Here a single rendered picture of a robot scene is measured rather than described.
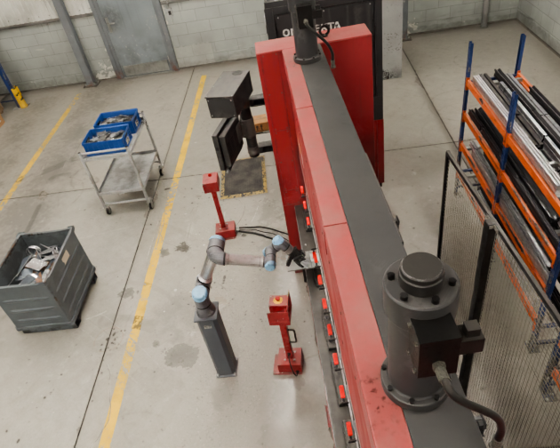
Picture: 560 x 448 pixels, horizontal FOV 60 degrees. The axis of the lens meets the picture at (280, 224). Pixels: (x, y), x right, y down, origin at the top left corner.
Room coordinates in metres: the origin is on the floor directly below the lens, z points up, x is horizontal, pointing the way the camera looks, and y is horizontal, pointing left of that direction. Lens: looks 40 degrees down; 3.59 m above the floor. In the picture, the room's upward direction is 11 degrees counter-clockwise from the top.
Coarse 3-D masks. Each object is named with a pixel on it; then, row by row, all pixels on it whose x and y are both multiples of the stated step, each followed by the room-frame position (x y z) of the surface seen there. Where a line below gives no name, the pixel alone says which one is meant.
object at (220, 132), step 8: (224, 120) 3.98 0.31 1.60; (232, 120) 4.01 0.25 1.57; (216, 128) 3.86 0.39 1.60; (224, 128) 3.89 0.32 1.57; (232, 128) 3.92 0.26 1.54; (240, 128) 4.08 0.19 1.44; (216, 136) 3.73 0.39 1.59; (224, 136) 3.75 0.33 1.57; (232, 136) 3.89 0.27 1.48; (240, 136) 4.04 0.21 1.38; (216, 144) 3.73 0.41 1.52; (224, 144) 3.74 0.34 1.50; (232, 144) 3.85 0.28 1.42; (240, 144) 4.01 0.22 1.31; (216, 152) 3.74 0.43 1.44; (224, 152) 3.75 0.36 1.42; (232, 152) 3.81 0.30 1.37; (224, 160) 3.75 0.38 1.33; (232, 160) 3.77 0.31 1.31; (224, 168) 3.73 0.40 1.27
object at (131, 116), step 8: (104, 112) 6.01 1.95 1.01; (112, 112) 5.99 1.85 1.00; (120, 112) 5.98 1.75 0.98; (128, 112) 5.96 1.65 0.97; (136, 112) 5.86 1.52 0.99; (96, 120) 5.82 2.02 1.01; (104, 120) 6.00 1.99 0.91; (112, 120) 5.78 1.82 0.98; (120, 120) 5.75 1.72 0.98; (128, 120) 5.75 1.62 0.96; (136, 120) 5.79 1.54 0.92; (136, 128) 5.70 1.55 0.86
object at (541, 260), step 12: (480, 156) 3.87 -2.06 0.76; (480, 168) 3.72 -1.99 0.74; (492, 168) 3.68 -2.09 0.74; (492, 180) 3.45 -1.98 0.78; (492, 192) 3.36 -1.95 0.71; (504, 192) 3.29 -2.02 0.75; (504, 204) 3.10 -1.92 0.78; (516, 204) 3.09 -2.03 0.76; (516, 216) 2.95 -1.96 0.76; (516, 228) 2.81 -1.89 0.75; (528, 228) 2.79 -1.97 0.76; (528, 240) 2.64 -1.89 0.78; (528, 252) 2.56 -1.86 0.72; (540, 252) 2.52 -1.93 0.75; (540, 264) 2.37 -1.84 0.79; (540, 276) 2.32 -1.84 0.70
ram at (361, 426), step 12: (300, 144) 2.93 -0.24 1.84; (300, 156) 3.22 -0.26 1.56; (312, 192) 2.27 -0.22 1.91; (312, 204) 2.44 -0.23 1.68; (312, 216) 2.64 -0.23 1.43; (324, 252) 1.84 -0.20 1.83; (324, 264) 1.95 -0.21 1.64; (336, 300) 1.46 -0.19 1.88; (336, 312) 1.53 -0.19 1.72; (336, 324) 1.61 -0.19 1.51; (348, 360) 1.18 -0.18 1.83; (348, 372) 1.22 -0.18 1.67; (348, 384) 1.27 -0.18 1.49; (360, 408) 0.94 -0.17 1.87; (360, 420) 0.96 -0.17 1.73; (360, 432) 0.99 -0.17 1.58; (360, 444) 1.03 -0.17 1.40
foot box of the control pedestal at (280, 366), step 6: (282, 348) 2.55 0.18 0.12; (294, 348) 2.53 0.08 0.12; (300, 348) 2.51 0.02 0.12; (276, 354) 2.59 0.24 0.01; (282, 354) 2.50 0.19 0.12; (300, 354) 2.46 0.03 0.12; (276, 360) 2.52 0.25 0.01; (282, 360) 2.44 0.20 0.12; (300, 360) 2.40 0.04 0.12; (276, 366) 2.46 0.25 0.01; (282, 366) 2.39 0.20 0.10; (288, 366) 2.38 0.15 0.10; (294, 366) 2.37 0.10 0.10; (300, 366) 2.36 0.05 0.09; (276, 372) 2.40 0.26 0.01; (282, 372) 2.39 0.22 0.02; (288, 372) 2.38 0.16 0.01; (294, 372) 2.37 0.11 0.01; (300, 372) 2.36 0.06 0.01
